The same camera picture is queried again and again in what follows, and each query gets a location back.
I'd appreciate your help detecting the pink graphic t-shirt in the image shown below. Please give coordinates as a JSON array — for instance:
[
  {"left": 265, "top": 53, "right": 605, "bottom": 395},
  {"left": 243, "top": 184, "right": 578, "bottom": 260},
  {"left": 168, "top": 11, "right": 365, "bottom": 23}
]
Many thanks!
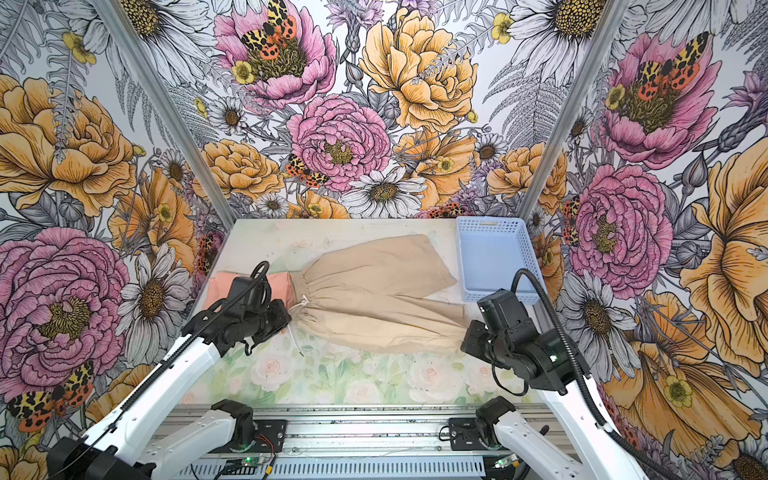
[{"left": 202, "top": 271, "right": 296, "bottom": 309}]

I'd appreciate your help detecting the beige drawstring garment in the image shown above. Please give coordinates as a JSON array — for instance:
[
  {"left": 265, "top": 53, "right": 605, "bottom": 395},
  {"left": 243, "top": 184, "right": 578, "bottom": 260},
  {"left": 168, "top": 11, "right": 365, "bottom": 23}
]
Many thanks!
[{"left": 290, "top": 235, "right": 468, "bottom": 354}]

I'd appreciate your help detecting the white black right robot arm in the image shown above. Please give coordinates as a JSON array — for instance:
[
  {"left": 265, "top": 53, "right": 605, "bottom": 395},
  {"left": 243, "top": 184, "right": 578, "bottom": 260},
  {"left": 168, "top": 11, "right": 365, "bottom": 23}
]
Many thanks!
[{"left": 461, "top": 289, "right": 646, "bottom": 479}]

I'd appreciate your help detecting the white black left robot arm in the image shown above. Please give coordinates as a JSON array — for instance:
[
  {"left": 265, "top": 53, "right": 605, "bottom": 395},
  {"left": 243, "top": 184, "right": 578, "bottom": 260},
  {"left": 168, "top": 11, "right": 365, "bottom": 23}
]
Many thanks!
[{"left": 47, "top": 261, "right": 291, "bottom": 479}]

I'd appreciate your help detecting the light blue plastic basket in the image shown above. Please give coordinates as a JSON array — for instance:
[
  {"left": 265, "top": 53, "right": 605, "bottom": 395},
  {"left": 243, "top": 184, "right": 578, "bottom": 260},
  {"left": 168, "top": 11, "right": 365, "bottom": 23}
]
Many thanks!
[{"left": 456, "top": 216, "right": 544, "bottom": 303}]

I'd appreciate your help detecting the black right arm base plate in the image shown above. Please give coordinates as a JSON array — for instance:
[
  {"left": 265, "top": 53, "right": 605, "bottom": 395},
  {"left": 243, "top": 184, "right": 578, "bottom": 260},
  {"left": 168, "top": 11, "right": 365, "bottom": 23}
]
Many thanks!
[{"left": 447, "top": 417, "right": 499, "bottom": 451}]

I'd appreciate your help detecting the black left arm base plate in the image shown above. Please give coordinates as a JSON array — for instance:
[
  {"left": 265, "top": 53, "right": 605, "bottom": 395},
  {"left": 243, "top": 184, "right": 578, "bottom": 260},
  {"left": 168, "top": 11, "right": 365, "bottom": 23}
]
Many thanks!
[{"left": 210, "top": 419, "right": 288, "bottom": 454}]

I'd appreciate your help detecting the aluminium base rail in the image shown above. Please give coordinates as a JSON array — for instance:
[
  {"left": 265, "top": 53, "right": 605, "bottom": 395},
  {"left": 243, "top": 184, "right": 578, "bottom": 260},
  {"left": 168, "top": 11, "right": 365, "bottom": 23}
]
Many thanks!
[{"left": 143, "top": 403, "right": 625, "bottom": 480}]

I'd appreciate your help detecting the left aluminium corner post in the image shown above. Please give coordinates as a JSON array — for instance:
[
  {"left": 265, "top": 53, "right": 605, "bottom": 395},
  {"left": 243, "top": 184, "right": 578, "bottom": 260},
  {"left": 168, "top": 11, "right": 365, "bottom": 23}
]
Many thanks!
[{"left": 94, "top": 1, "right": 237, "bottom": 230}]

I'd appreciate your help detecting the aluminium corner post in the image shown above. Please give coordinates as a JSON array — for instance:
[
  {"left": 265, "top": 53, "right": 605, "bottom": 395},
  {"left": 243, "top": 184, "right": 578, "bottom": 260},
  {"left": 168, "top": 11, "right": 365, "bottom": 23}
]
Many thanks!
[
  {"left": 94, "top": 1, "right": 237, "bottom": 230},
  {"left": 517, "top": 0, "right": 631, "bottom": 220}
]

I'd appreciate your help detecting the right aluminium corner post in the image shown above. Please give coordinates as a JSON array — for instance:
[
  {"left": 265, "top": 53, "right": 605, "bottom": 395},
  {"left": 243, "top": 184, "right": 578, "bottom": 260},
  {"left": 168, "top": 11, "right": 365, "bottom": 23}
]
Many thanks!
[{"left": 517, "top": 0, "right": 631, "bottom": 220}]

